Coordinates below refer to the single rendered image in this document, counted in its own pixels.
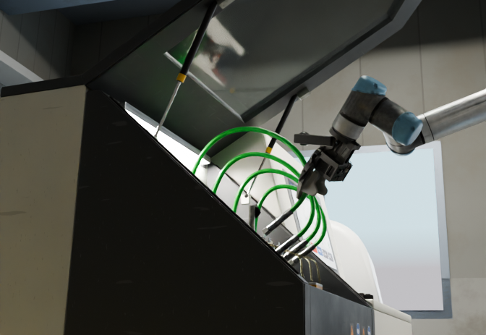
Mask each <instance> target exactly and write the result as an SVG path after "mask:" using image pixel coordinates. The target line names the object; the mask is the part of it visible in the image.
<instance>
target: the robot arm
mask: <svg viewBox="0 0 486 335"><path fill-rule="evenodd" d="M386 91H387V87H386V86H384V84H382V83H381V82H379V81H377V80H376V79H374V78H372V77H369V76H366V75H363V76H361V77H360V78H359V79H358V81H357V83H356V84H355V86H354V87H353V88H352V89H351V92H350V94H349V96H348V98H347V99H346V101H345V103H344V104H343V106H342V108H341V110H340V111H339V113H338V115H337V116H336V118H335V120H334V121H333V123H332V127H331V128H330V130H329V133H330V134H331V135H332V136H328V135H309V133H307V132H300V133H299V134H294V143H299V144H300V145H303V146H306V145H309V144H310V145H320V147H319V148H318V149H317V150H316V151H315V152H314V153H313V154H312V155H311V157H310V159H309V160H308V162H307V163H306V164H305V165H304V167H303V169H302V172H301V174H300V176H299V181H298V185H297V196H296V198H297V200H298V199H299V198H300V197H301V195H302V193H303V192H305V193H307V196H308V195H311V196H316V195H317V194H320V195H327V193H328V189H327V187H326V186H325V181H326V180H327V181H329V182H341V181H342V182H343V181H344V180H345V178H346V176H347V174H348V173H349V171H350V169H351V168H352V166H353V165H352V164H351V163H349V160H350V158H351V157H352V155H353V153H354V152H355V150H359V149H360V147H361V145H360V144H359V143H357V142H356V140H357V139H358V138H359V136H360V135H361V133H362V131H363V129H364V128H365V127H366V125H367V123H368V122H369V123H370V124H371V125H373V126H374V127H376V128H378V129H379V130H380V131H382V132H383V134H384V136H385V141H386V145H387V146H388V148H389V149H390V150H391V152H392V153H394V154H395V155H397V156H408V155H409V154H411V153H412V152H413V151H414V150H415V148H416V147H419V146H421V145H424V144H427V143H430V142H432V141H434V140H437V139H440V138H442V137H445V136H448V135H451V134H453V133H455V132H458V131H461V130H464V129H466V128H468V127H472V126H474V125H476V124H479V123H482V122H485V121H486V89H485V90H482V91H480V92H477V93H474V94H472V95H470V96H467V97H464V98H461V99H459V100H457V101H454V102H452V103H448V104H446V105H444V106H441V107H439V108H436V109H433V110H431V111H428V112H426V113H423V114H420V115H419V116H415V115H414V114H413V113H411V112H409V111H407V110H406V109H404V108H402V107H401V106H399V105H398V104H396V103H394V102H393V101H391V100H390V99H388V98H387V97H386V96H385V93H386ZM326 145H327V146H326ZM314 169H315V170H314ZM313 170H314V171H313Z"/></svg>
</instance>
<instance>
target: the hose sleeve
mask: <svg viewBox="0 0 486 335"><path fill-rule="evenodd" d="M292 214H293V212H292V211H291V210H290V208H289V209H288V210H286V211H285V212H283V213H282V214H281V215H280V216H279V217H278V218H277V219H276V220H275V221H273V222H272V223H271V224H269V225H268V226H267V228H268V230H269V231H270V232H271V231H273V230H274V229H275V228H276V227H278V226H279V225H280V224H281V223H283V222H284V221H285V220H287V218H288V217H290V216H291V215H292Z"/></svg>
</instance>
